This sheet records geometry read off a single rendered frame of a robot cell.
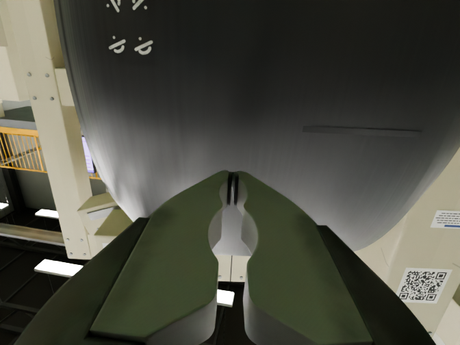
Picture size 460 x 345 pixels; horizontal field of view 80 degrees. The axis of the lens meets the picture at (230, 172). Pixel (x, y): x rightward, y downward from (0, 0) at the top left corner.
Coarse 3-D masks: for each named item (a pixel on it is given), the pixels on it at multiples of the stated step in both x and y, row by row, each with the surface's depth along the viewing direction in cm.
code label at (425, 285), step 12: (408, 276) 45; (420, 276) 45; (432, 276) 45; (444, 276) 45; (408, 288) 46; (420, 288) 46; (432, 288) 46; (408, 300) 47; (420, 300) 47; (432, 300) 47
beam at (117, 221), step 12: (108, 216) 82; (120, 216) 83; (108, 228) 77; (120, 228) 77; (96, 240) 75; (108, 240) 75; (228, 264) 78; (240, 264) 78; (228, 276) 79; (240, 276) 79
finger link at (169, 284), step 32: (192, 192) 11; (224, 192) 12; (160, 224) 9; (192, 224) 9; (160, 256) 8; (192, 256) 8; (128, 288) 7; (160, 288) 7; (192, 288) 7; (96, 320) 6; (128, 320) 6; (160, 320) 6; (192, 320) 7
